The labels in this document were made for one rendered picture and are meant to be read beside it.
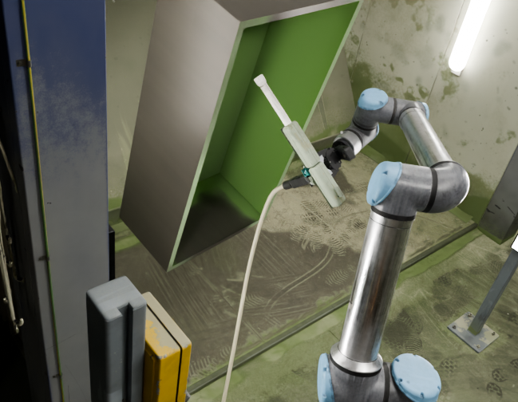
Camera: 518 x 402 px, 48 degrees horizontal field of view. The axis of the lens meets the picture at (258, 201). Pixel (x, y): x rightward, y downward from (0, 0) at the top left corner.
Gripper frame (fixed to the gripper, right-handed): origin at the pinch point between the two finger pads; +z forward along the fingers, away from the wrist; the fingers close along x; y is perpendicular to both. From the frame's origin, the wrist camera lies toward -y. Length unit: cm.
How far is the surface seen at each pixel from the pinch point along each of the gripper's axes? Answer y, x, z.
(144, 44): 143, 81, -64
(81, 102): -35, 51, 70
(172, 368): -64, 10, 94
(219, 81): 1.5, 40.8, 11.2
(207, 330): 104, -54, 16
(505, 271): 21, -103, -91
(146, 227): 82, 6, 22
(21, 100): -37, 55, 80
